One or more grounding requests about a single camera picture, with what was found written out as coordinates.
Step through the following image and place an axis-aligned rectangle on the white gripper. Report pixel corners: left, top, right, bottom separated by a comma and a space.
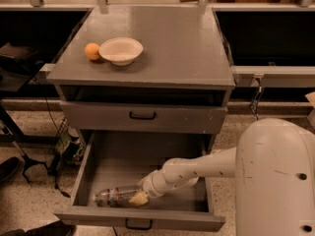
129, 170, 199, 207

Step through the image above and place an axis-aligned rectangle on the clear plastic water bottle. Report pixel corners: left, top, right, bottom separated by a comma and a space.
93, 185, 143, 207

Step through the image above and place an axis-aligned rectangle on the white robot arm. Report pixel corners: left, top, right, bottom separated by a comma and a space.
130, 118, 315, 236

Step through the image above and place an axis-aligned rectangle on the open grey bottom drawer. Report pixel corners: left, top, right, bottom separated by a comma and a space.
54, 131, 225, 232

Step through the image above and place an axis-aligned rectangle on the closed grey upper drawer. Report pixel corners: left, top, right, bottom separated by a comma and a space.
61, 101, 227, 134

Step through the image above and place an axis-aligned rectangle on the black shoe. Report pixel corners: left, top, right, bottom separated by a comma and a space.
0, 156, 20, 183

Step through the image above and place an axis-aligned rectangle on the white bowl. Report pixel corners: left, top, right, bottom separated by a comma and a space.
98, 37, 144, 66

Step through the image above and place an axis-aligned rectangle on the orange fruit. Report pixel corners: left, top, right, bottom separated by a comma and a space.
85, 43, 99, 61

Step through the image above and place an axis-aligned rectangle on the black stand with legs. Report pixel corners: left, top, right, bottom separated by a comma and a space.
0, 42, 47, 183

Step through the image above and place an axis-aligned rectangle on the black bottom drawer handle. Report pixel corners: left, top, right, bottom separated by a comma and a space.
125, 218, 153, 231

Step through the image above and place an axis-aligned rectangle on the black drawer handle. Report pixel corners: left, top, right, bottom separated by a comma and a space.
129, 111, 157, 121
125, 218, 153, 231

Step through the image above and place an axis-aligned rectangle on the wire basket with packets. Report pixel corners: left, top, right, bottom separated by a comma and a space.
48, 118, 84, 176

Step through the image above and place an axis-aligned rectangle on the black upper drawer handle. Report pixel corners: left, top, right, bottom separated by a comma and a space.
129, 111, 157, 121

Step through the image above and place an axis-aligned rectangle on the metal frame rail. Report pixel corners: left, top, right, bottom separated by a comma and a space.
230, 66, 315, 88

